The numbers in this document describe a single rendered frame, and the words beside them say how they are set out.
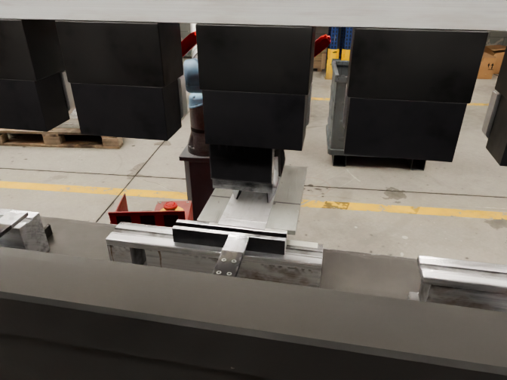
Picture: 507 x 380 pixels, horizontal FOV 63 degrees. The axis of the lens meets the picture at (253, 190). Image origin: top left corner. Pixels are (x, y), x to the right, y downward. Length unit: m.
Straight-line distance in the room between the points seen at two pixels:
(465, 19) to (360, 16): 0.12
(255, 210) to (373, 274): 0.27
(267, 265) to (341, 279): 0.18
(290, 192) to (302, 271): 0.19
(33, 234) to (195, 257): 0.35
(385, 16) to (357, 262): 0.50
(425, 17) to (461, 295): 0.43
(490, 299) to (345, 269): 0.25
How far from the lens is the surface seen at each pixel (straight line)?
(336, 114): 3.18
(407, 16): 0.55
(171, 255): 0.76
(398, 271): 0.87
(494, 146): 0.65
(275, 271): 0.72
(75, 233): 1.01
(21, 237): 0.91
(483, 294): 0.76
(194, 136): 1.56
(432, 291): 0.75
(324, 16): 0.54
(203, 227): 0.74
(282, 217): 0.76
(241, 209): 0.77
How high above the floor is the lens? 1.41
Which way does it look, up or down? 29 degrees down
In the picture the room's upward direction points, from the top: straight up
